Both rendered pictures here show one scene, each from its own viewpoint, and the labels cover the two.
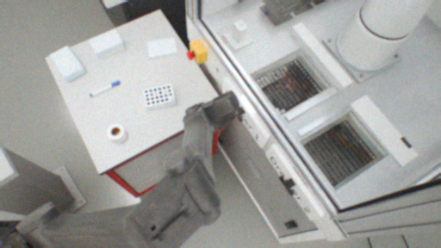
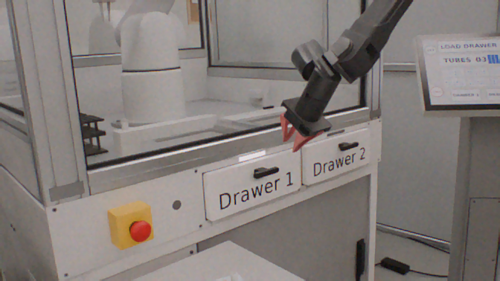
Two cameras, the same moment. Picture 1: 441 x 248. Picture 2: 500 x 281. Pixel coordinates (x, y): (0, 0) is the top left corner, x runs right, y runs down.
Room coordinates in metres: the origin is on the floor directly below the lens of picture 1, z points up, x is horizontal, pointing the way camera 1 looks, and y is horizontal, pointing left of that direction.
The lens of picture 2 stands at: (0.57, 0.87, 1.21)
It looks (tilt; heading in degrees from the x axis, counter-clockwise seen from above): 14 degrees down; 267
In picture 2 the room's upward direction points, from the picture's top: 3 degrees counter-clockwise
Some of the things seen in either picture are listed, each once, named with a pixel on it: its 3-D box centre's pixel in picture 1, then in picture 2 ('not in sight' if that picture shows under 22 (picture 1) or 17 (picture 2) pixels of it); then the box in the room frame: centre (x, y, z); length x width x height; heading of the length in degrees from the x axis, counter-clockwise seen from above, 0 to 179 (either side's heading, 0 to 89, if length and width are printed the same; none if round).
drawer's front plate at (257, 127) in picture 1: (244, 112); (256, 181); (0.51, -0.10, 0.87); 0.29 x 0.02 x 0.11; 37
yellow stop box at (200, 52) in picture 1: (197, 52); (132, 224); (0.77, 0.12, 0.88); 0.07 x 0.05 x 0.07; 37
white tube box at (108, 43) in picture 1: (107, 44); not in sight; (0.82, 0.54, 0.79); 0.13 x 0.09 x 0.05; 126
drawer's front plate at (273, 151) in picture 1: (292, 182); (338, 154); (0.26, -0.29, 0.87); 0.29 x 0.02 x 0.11; 37
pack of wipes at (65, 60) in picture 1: (67, 63); not in sight; (0.70, 0.69, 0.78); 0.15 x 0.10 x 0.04; 43
